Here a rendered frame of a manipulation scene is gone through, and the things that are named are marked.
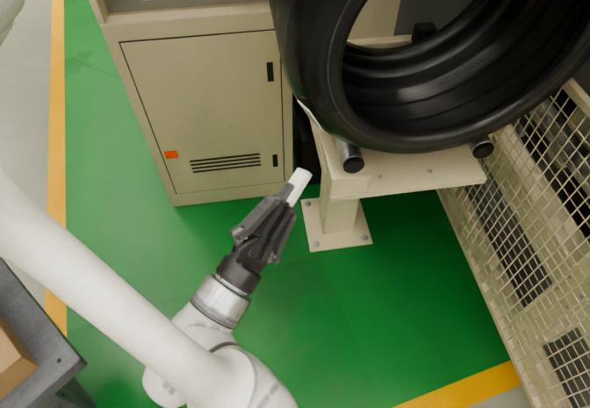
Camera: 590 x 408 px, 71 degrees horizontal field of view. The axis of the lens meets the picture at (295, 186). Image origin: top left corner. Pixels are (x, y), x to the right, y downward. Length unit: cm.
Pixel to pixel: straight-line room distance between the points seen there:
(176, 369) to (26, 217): 23
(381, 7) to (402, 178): 41
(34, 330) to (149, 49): 81
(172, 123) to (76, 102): 116
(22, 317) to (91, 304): 61
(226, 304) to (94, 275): 25
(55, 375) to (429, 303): 127
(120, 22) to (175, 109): 34
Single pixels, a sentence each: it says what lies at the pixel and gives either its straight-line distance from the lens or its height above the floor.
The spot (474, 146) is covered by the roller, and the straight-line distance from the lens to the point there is 96.
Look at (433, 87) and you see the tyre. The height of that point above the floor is 92.
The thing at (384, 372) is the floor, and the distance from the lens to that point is 163.
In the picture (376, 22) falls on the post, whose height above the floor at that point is 99.
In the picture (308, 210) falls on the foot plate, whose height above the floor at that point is 1.
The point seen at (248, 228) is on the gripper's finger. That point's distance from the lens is 70.
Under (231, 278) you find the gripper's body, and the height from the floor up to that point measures 92.
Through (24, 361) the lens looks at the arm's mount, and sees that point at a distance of 102.
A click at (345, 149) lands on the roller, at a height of 92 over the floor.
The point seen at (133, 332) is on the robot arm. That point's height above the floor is 108.
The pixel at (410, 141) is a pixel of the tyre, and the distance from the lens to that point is 83.
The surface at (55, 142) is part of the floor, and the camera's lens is 247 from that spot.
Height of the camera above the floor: 155
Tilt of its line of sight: 52 degrees down
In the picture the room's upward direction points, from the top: straight up
